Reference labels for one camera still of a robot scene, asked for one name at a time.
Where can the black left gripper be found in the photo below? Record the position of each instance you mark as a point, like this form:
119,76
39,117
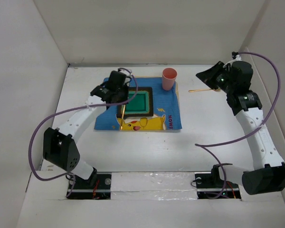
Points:
126,88

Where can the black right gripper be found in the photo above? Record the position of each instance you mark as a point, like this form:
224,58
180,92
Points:
207,76

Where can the gold spoon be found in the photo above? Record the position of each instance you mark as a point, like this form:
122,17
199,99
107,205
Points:
201,90

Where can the green square plate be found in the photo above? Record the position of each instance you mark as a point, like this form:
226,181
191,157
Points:
140,106

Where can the pink plastic cup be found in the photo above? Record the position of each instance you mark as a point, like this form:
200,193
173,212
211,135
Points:
168,78

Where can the blue cartoon placemat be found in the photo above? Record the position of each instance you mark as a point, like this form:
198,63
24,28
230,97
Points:
166,111

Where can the gold fork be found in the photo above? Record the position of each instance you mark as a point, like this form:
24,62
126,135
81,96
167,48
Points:
122,119

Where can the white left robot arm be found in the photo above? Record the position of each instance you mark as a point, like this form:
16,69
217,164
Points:
59,145

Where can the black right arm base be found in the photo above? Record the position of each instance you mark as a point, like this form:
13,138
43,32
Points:
208,185

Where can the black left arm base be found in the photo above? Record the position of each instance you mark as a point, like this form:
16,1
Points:
100,190

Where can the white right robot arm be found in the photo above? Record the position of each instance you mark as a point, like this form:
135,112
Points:
268,174

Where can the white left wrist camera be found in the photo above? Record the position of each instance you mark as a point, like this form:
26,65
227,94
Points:
128,71

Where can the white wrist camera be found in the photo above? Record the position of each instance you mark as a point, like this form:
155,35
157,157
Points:
235,57
128,71

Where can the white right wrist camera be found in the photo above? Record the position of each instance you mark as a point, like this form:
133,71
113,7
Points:
235,57

